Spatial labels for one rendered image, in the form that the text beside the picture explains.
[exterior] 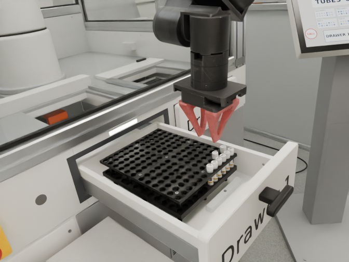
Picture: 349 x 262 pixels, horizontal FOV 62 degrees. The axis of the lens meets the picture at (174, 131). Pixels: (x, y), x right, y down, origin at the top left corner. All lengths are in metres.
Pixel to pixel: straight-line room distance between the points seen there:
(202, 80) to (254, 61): 1.99
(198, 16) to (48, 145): 0.35
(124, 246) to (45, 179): 0.20
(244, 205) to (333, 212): 1.30
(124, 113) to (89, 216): 0.24
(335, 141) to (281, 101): 0.99
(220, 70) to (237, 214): 0.21
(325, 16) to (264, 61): 1.20
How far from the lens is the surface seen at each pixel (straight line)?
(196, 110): 0.82
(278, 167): 0.52
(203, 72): 0.43
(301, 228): 1.70
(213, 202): 0.55
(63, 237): 0.68
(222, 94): 0.43
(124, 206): 0.54
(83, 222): 0.69
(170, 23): 0.46
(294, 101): 2.33
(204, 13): 0.42
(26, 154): 0.56
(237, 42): 0.99
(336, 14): 1.24
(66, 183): 0.62
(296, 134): 2.42
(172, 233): 0.47
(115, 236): 0.65
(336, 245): 1.67
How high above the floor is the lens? 1.21
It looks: 26 degrees down
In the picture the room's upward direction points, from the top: 6 degrees counter-clockwise
